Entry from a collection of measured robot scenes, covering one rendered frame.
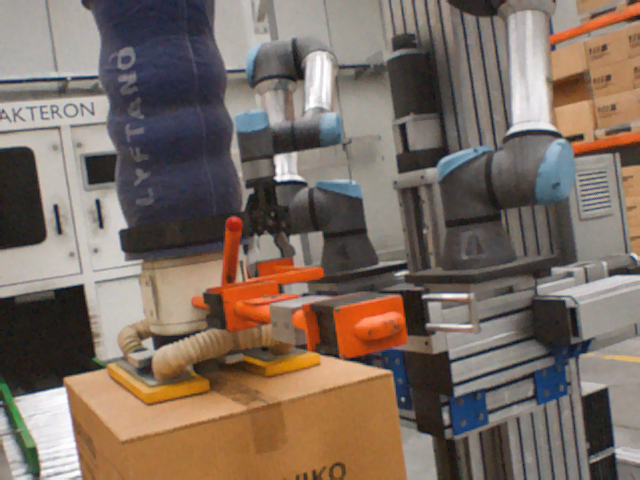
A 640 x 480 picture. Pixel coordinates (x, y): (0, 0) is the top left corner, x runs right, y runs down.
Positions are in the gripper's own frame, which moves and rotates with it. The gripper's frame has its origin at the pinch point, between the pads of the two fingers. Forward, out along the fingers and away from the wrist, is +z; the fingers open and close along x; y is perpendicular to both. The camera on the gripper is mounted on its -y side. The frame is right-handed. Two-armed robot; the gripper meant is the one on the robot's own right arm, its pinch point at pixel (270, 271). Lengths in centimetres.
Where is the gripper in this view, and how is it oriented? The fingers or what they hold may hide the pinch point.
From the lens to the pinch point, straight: 170.5
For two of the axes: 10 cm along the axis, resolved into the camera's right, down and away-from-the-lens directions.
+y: 4.4, -0.3, -9.0
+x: 8.9, -1.5, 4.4
